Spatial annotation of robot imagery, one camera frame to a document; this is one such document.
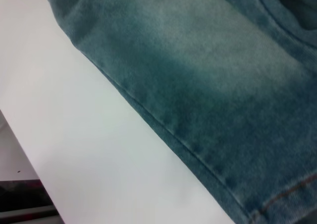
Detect blue denim shorts with embroidery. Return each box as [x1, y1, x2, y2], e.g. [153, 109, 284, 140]
[41, 0, 317, 224]

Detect dark robot base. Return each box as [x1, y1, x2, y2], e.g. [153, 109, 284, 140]
[0, 178, 61, 224]

